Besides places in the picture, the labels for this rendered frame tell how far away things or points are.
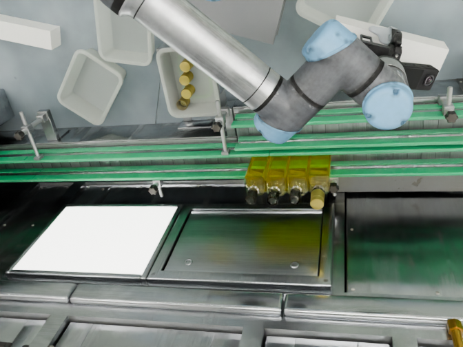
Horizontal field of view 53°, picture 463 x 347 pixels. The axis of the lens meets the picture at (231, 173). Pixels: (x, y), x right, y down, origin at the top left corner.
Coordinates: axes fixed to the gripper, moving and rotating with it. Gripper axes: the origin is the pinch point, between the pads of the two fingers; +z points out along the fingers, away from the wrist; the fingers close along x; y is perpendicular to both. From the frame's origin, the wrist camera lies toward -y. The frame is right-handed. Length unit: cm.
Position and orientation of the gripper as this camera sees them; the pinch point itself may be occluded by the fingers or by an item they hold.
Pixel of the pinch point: (386, 47)
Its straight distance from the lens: 109.7
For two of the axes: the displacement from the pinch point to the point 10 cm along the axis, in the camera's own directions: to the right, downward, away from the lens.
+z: 2.1, -5.2, 8.3
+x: -1.9, 8.1, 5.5
